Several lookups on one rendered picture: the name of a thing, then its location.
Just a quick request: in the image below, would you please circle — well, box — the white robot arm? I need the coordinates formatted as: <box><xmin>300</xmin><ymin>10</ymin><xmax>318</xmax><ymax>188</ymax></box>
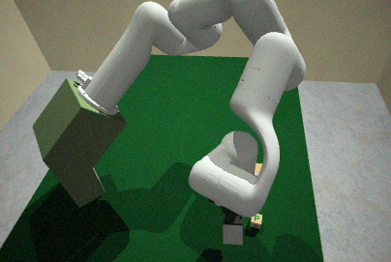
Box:
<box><xmin>76</xmin><ymin>0</ymin><xmax>306</xmax><ymax>245</ymax></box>

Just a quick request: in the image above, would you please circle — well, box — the beige flat mat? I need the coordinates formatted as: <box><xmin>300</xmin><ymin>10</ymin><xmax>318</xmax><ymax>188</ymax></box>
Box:
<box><xmin>255</xmin><ymin>163</ymin><xmax>262</xmax><ymax>174</ymax></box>

